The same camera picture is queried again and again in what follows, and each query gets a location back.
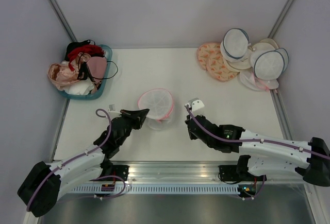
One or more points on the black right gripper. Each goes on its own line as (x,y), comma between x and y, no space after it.
(192,136)

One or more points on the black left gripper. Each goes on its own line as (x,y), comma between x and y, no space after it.
(137,116)

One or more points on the white mesh bag pink zipper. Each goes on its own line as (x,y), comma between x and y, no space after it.
(160,103)

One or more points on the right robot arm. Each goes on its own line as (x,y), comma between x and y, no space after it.
(261,155)

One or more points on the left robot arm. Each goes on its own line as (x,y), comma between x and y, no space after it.
(46,183)

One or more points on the white bra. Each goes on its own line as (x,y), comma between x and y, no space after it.
(79,88)

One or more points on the dusty pink bra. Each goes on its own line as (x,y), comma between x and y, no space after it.
(97,67)

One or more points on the black bra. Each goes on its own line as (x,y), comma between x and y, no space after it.
(81,60)

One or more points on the flat white bag pink trim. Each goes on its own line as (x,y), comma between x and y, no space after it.
(248,79)

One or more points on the red lace bra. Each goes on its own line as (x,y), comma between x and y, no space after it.
(92,50)

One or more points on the floral peach laundry bag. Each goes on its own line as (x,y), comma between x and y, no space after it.
(210,50)

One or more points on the peach satin bra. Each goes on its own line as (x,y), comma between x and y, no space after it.
(62,76)

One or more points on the white mesh bag blue trim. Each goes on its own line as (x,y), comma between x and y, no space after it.
(234,45)

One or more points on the large white bag blue trim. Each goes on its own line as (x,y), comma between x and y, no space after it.
(269,64)

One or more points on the cream laundry bag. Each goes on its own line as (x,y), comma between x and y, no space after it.
(244,63)

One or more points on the teal plastic basket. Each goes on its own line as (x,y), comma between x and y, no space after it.
(99,92)

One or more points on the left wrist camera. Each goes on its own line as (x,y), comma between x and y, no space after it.
(111,108)

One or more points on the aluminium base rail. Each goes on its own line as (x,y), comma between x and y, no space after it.
(161,171)

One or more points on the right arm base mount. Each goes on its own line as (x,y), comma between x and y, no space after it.
(229,175)

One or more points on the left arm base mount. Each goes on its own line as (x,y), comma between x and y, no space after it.
(120,170)

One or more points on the white slotted cable duct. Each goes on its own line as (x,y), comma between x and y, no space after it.
(184,189)

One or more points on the aluminium side rail right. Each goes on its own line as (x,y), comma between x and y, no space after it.
(281,114)

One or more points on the aluminium frame post left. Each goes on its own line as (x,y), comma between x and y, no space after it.
(62,19)

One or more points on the aluminium frame post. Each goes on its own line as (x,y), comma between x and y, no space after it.
(281,17)
(62,19)

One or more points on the aluminium frame post right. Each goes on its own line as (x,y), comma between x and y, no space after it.
(281,17)

